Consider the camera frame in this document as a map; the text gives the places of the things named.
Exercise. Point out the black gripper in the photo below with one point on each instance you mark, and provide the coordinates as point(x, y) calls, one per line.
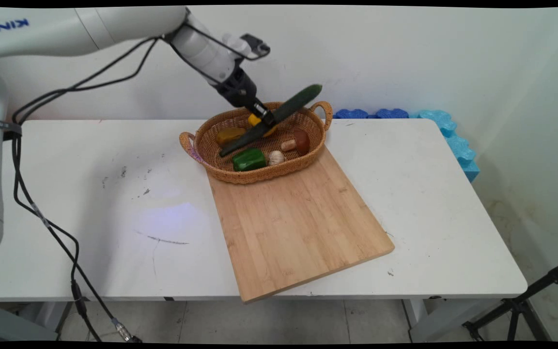
point(236, 89)

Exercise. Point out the long dark green cucumber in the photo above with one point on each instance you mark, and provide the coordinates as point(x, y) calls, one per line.
point(293, 102)

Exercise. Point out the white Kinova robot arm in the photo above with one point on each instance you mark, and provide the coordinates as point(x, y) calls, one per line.
point(66, 29)

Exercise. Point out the yellow bell pepper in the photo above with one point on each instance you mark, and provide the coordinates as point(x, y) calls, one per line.
point(255, 122)

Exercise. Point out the white garlic bulb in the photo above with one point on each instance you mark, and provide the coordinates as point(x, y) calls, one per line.
point(276, 157)

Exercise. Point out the brown mushroom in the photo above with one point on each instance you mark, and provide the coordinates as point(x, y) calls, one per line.
point(301, 140)

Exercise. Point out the green bell pepper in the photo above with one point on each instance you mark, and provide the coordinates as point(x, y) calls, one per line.
point(249, 160)

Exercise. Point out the dark blue foam mat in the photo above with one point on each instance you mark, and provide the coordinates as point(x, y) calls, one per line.
point(391, 113)
point(350, 114)

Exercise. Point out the wooden cutting board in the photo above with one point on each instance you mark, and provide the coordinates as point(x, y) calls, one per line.
point(298, 228)

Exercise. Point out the light blue foam mat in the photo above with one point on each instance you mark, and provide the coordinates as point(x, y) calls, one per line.
point(458, 145)

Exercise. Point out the white table leg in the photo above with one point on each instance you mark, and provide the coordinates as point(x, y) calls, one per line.
point(58, 320)
point(424, 320)

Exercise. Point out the black tripod stand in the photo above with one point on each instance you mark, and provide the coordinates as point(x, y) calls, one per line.
point(516, 305)

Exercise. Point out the wrist camera with black bracket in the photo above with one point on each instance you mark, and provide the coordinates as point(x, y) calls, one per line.
point(255, 46)

